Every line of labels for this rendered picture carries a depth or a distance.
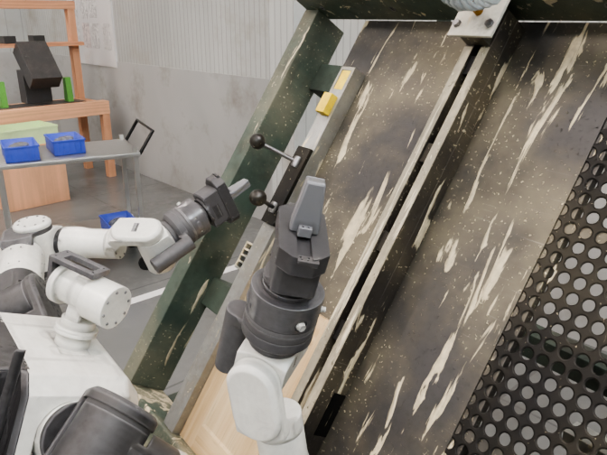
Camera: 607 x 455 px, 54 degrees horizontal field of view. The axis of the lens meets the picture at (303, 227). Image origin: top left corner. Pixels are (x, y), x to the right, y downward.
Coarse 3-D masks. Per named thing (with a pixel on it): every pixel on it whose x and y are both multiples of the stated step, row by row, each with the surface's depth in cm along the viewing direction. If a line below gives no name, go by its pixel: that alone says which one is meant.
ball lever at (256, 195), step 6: (252, 192) 130; (258, 192) 129; (264, 192) 130; (252, 198) 129; (258, 198) 129; (264, 198) 129; (258, 204) 130; (270, 204) 137; (276, 204) 139; (270, 210) 139
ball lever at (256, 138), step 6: (252, 138) 137; (258, 138) 137; (264, 138) 138; (252, 144) 138; (258, 144) 137; (264, 144) 138; (270, 150) 139; (276, 150) 139; (282, 156) 140; (288, 156) 140; (294, 156) 140; (294, 162) 140
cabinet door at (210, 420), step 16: (320, 320) 121; (320, 336) 120; (304, 368) 120; (208, 384) 138; (224, 384) 135; (288, 384) 122; (208, 400) 136; (224, 400) 133; (192, 416) 138; (208, 416) 134; (224, 416) 131; (192, 432) 136; (208, 432) 132; (224, 432) 129; (192, 448) 134; (208, 448) 130; (224, 448) 127; (240, 448) 124; (256, 448) 121
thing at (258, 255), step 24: (360, 72) 142; (336, 96) 141; (336, 120) 141; (312, 144) 141; (312, 168) 141; (264, 240) 140; (264, 264) 140; (240, 288) 140; (216, 336) 139; (192, 384) 139
